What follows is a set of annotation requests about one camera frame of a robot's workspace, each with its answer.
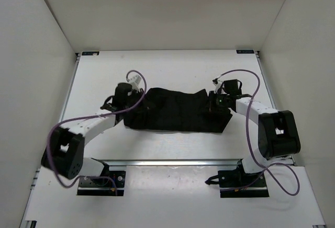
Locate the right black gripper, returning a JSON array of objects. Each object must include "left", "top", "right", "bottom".
[{"left": 201, "top": 91, "right": 230, "bottom": 113}]

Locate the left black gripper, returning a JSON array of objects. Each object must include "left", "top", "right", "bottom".
[{"left": 125, "top": 87, "right": 156, "bottom": 112}]

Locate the black skirt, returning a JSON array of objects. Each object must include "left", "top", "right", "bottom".
[{"left": 124, "top": 88, "right": 232, "bottom": 133}]

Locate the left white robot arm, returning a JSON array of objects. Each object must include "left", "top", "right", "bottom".
[{"left": 41, "top": 82, "right": 144, "bottom": 185}]

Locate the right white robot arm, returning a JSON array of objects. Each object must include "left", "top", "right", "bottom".
[{"left": 209, "top": 78, "right": 301, "bottom": 186}]

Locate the right blue label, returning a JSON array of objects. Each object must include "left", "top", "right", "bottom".
[{"left": 236, "top": 49, "right": 254, "bottom": 54}]

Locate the blue label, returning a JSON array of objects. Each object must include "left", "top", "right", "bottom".
[
  {"left": 236, "top": 49, "right": 254, "bottom": 54},
  {"left": 81, "top": 51, "right": 99, "bottom": 56}
]

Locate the left blue label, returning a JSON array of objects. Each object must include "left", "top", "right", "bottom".
[{"left": 81, "top": 51, "right": 99, "bottom": 56}]

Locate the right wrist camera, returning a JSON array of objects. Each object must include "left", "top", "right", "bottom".
[{"left": 212, "top": 78, "right": 224, "bottom": 95}]

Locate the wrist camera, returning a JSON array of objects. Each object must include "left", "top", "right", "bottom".
[
  {"left": 212, "top": 78, "right": 224, "bottom": 95},
  {"left": 126, "top": 75, "right": 142, "bottom": 92}
]

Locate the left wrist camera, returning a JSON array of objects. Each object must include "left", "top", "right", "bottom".
[{"left": 126, "top": 75, "right": 142, "bottom": 92}]

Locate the aluminium rail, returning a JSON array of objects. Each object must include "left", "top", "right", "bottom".
[{"left": 104, "top": 159, "right": 239, "bottom": 166}]

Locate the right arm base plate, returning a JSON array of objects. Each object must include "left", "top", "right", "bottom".
[{"left": 205, "top": 166, "right": 270, "bottom": 198}]

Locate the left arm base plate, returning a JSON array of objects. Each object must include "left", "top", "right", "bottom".
[{"left": 77, "top": 169, "right": 126, "bottom": 197}]

